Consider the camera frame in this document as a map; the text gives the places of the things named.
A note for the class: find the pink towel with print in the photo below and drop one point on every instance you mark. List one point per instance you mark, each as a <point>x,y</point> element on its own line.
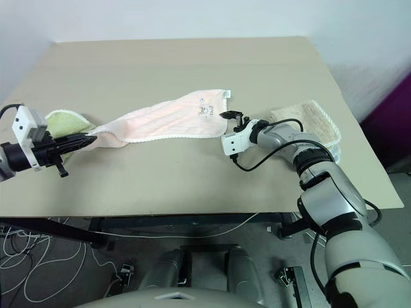
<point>167,122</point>

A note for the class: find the grey rounded robot leg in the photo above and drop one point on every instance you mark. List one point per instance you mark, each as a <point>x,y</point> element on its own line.
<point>167,269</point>
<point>244,272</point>

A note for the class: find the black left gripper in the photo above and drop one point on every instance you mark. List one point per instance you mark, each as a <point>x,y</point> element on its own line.
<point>45,150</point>

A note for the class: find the black table frame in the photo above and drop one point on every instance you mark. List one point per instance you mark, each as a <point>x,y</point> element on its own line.
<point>160,223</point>

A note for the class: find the grey robot torso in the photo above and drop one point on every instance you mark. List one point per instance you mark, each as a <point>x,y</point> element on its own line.
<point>135,300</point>

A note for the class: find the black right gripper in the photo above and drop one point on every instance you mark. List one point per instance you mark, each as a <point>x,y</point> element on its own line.
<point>241,123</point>

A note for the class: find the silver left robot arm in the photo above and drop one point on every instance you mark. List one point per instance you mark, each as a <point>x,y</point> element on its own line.
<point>13,157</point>

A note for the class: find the purple panel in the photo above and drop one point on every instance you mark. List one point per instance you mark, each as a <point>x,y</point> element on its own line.
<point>391,122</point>

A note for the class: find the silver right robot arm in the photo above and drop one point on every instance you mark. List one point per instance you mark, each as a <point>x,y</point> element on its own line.
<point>337,192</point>

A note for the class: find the green towel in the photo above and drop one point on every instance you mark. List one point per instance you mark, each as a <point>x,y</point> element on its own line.
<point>64,122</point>

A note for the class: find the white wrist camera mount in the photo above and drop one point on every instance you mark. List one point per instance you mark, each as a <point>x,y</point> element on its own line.
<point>22,123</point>
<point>234,142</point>

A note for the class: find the black metal floor bracket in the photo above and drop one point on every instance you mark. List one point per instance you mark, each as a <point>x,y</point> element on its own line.
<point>123,272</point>
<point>293,282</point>

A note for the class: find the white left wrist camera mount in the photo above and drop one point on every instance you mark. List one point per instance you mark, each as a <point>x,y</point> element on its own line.
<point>22,123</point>

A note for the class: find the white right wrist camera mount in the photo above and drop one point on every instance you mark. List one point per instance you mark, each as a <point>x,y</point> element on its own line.
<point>234,142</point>

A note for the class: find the cream towel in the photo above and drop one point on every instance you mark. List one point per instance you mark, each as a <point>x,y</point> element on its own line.
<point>314,112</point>

